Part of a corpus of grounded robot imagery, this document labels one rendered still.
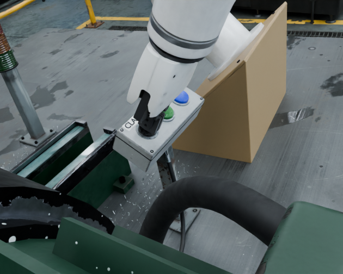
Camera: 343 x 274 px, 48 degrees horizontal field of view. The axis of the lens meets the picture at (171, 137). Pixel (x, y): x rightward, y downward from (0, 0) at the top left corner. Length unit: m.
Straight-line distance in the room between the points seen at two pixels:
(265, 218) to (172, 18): 0.30
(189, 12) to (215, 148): 0.56
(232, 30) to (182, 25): 0.55
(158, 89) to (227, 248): 0.39
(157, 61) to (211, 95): 0.40
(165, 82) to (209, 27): 0.09
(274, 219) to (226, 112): 0.70
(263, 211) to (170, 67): 0.31
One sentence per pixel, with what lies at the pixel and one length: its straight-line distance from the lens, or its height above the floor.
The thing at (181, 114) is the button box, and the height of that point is 1.05.
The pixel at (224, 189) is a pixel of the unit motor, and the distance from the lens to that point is 0.19.
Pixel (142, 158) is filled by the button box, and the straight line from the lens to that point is 0.60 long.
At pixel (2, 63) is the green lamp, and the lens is 1.08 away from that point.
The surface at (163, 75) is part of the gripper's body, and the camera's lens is 0.46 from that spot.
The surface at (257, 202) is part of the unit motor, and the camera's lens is 0.17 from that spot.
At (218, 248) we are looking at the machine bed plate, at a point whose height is 0.80.
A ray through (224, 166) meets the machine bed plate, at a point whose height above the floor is 0.80.
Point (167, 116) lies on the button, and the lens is 0.63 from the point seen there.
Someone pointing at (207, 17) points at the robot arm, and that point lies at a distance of 0.42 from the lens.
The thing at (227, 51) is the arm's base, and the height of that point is 1.01.
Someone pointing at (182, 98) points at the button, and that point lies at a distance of 0.67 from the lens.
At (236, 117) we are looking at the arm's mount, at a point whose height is 0.93.
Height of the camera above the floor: 1.41
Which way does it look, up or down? 36 degrees down
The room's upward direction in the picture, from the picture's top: 11 degrees counter-clockwise
